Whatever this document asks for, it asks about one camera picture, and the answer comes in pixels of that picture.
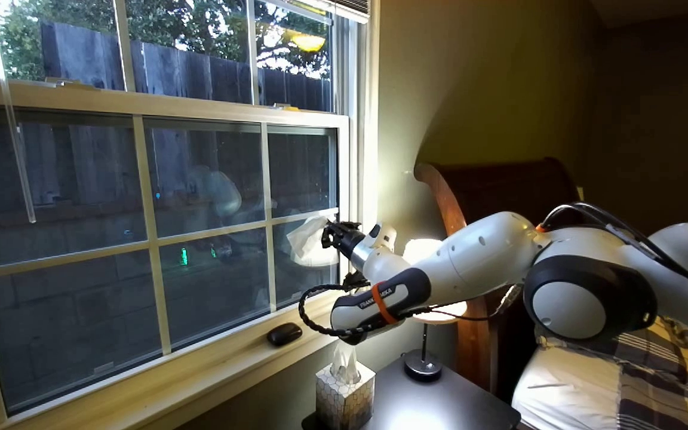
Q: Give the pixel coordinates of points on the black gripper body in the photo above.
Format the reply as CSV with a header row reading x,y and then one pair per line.
x,y
342,236

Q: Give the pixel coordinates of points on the white tissue paper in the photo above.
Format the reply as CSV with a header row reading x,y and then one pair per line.
x,y
307,245

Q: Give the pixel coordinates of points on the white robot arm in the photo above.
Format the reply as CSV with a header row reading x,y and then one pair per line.
x,y
581,284

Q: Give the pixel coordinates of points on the patterned tissue box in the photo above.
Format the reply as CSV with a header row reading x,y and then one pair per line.
x,y
345,394

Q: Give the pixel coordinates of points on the black oval object on sill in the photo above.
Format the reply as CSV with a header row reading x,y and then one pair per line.
x,y
281,334

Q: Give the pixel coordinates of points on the table lamp with white shade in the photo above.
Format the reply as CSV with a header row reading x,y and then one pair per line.
x,y
421,367

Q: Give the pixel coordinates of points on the wooden headboard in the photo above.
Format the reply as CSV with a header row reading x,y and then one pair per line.
x,y
487,212

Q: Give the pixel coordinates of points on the black side table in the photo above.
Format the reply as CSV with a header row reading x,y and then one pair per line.
x,y
446,403

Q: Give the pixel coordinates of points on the white pillow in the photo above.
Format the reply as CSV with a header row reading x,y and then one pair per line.
x,y
563,390

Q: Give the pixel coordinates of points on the bed with plaid blanket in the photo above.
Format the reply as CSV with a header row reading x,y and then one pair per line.
x,y
653,383

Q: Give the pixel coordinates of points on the white window frame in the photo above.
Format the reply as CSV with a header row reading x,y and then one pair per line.
x,y
152,157

